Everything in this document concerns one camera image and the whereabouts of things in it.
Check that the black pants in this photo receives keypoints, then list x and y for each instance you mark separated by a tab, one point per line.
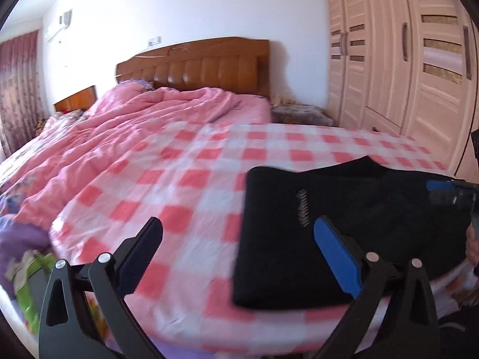
318	232

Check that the white air conditioner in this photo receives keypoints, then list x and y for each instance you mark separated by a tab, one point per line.
58	26

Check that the floral dark blanket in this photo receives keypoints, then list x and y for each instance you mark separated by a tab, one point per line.
50	120

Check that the small items on nightstand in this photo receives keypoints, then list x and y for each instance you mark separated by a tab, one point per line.
282	100

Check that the pink quilt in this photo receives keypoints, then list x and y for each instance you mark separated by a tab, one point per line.
112	131

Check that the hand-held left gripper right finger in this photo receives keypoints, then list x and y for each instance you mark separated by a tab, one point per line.
336	258

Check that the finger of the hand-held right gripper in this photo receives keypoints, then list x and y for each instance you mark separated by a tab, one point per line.
441	187

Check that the pink checked bed sheet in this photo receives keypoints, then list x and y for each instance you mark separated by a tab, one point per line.
179	194

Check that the small wooden headboard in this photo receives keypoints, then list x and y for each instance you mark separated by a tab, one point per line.
76	99

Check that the person's right hand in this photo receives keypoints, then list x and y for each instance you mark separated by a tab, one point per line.
473	243

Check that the green patterned bag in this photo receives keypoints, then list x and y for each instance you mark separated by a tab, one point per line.
32	288

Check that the light wooden wardrobe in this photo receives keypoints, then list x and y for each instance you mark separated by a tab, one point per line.
393	63

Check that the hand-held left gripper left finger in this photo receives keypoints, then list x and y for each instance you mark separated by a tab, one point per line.
144	254

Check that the floral pink curtain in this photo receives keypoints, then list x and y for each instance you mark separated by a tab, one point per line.
18	89

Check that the purple cloth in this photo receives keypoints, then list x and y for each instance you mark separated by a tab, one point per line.
18	239

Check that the floral covered nightstand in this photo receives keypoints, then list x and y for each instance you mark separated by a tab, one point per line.
303	114

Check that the wooden bed headboard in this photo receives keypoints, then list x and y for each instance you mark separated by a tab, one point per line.
209	67

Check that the wall socket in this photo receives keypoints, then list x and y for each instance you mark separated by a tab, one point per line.
154	40

